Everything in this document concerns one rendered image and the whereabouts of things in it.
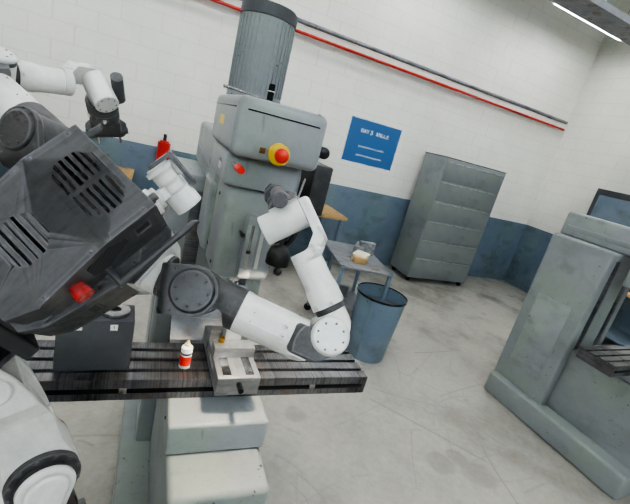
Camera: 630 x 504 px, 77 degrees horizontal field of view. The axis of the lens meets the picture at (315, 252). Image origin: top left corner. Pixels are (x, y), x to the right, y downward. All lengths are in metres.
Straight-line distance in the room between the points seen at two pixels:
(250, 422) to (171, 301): 0.82
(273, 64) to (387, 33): 4.91
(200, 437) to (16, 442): 0.62
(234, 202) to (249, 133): 0.26
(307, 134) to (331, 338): 0.61
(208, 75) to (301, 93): 1.24
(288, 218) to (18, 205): 0.46
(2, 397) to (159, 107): 4.82
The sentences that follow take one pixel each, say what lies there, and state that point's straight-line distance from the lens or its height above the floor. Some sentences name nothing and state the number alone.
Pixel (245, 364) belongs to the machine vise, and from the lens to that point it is 1.50.
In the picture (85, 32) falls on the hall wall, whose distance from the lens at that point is 5.59.
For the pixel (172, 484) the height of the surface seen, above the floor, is 0.73.
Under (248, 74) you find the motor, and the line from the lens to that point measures 1.50.
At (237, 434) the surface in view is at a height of 0.80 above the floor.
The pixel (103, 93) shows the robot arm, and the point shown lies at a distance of 1.32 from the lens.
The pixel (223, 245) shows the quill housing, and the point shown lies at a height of 1.43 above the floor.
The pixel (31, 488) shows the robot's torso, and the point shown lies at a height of 1.02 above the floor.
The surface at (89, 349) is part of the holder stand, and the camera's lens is 1.49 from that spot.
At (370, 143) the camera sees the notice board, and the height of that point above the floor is 1.91.
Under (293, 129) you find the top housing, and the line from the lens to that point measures 1.14.
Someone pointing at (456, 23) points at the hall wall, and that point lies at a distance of 7.00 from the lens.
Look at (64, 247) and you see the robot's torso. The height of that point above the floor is 1.58.
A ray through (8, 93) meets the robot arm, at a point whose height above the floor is 1.76.
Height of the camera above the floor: 1.84
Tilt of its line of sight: 16 degrees down
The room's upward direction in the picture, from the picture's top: 15 degrees clockwise
